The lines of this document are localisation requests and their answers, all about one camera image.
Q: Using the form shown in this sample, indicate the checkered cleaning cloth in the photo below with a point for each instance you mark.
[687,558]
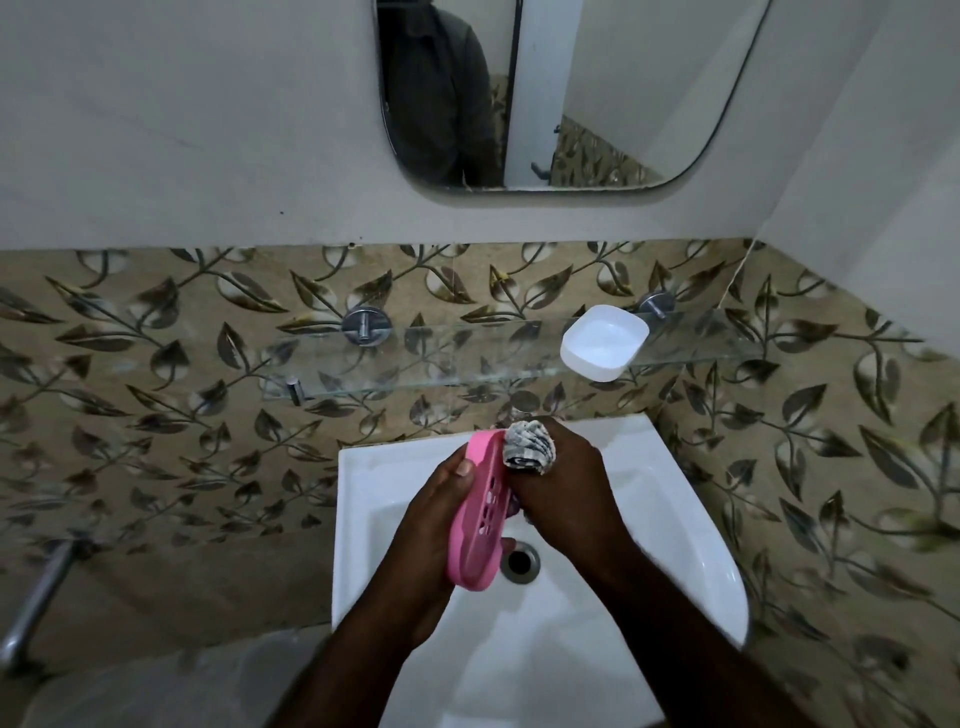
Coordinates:
[529,446]

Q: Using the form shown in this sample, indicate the white sink basin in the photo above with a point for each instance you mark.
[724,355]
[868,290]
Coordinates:
[660,540]

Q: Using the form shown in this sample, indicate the rounded wall mirror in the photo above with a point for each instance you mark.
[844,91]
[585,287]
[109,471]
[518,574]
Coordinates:
[637,82]

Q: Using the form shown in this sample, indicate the person's right hand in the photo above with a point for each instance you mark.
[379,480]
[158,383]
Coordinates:
[577,502]

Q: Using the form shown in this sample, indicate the person's right forearm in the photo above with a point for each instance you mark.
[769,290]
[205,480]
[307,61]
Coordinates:
[712,660]

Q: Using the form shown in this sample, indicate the metal sink drain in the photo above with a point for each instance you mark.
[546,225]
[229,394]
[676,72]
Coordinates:
[520,562]

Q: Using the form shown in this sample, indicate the pink soap dish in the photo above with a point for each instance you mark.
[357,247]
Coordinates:
[480,517]

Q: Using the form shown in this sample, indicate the person's left hand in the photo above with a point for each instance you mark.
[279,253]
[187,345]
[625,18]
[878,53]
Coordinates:
[424,547]

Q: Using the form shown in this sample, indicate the glass shelf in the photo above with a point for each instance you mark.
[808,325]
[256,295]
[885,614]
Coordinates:
[465,356]

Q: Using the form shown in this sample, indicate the white soap dish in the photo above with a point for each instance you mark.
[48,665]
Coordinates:
[604,341]

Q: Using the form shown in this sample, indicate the chrome wall tap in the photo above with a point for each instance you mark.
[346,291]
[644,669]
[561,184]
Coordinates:
[37,592]

